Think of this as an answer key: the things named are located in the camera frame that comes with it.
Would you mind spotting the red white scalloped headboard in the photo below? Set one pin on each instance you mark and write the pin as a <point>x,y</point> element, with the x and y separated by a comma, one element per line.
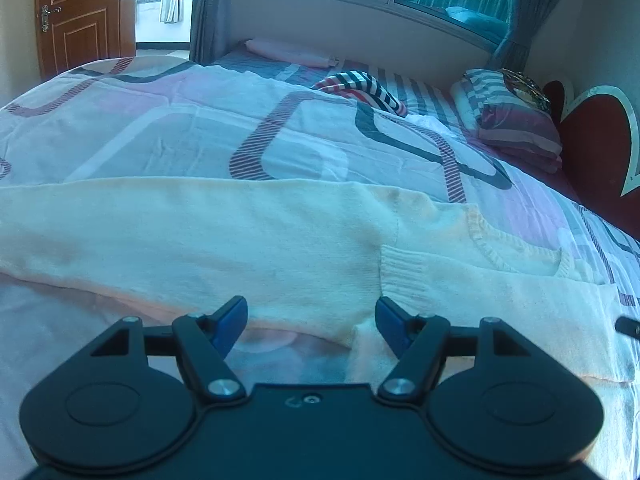
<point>599,130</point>

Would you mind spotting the pink small pillow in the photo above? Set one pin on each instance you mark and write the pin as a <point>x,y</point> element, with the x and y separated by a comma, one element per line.
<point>290,53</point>

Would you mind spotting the grey curtain left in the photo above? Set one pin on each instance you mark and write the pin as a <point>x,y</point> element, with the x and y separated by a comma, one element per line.
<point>210,30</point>

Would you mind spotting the grey curtain right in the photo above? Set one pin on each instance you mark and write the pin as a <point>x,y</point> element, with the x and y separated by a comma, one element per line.
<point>525,18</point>

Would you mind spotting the red black striped cloth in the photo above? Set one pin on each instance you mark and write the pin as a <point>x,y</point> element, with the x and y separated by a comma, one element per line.
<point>364,88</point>

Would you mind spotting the striped purple pillow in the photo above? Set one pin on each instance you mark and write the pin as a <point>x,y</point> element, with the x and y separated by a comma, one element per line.
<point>506,123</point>

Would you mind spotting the teal cushion on sill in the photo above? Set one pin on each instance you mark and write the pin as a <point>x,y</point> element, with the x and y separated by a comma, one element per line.
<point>484,25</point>

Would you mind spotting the cream knit sweater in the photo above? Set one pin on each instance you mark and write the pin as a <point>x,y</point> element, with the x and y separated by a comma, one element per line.
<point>311,257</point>

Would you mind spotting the striped bed sheet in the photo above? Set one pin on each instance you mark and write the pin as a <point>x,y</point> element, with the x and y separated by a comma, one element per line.
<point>421,99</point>

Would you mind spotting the brown wooden door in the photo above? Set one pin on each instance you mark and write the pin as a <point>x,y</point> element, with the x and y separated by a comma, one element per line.
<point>71,33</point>

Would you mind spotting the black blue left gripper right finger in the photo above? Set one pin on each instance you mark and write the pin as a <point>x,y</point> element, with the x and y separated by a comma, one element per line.
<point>418,343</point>

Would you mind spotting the patterned pastel quilt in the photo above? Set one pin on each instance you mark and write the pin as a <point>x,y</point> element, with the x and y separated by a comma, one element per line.
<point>164,118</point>

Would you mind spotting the dark patterned item on pillow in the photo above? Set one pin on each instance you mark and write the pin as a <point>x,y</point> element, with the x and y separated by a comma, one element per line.
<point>526,89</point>

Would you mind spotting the grey curtain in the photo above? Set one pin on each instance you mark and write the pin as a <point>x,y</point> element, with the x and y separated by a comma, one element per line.
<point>210,30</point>
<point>525,18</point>

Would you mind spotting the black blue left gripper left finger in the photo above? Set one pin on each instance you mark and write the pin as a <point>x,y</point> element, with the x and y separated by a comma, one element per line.
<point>203,341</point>

